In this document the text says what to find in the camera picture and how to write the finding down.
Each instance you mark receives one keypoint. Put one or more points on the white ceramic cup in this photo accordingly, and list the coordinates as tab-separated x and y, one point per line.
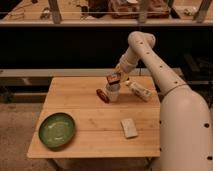
112	92

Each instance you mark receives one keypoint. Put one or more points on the dark red snack bar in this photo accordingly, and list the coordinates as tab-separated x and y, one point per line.
102	95

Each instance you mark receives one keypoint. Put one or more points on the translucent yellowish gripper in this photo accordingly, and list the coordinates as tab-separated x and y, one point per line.
124	76

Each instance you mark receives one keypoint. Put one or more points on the wooden folding table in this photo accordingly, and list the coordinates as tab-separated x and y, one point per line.
99	131

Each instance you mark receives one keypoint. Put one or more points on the white plastic tube bottle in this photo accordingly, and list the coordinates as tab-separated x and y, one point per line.
139	90

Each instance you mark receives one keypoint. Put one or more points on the green ceramic bowl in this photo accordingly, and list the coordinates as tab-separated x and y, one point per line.
57	130

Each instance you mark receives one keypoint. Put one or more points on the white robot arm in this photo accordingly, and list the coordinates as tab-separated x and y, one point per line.
186	131

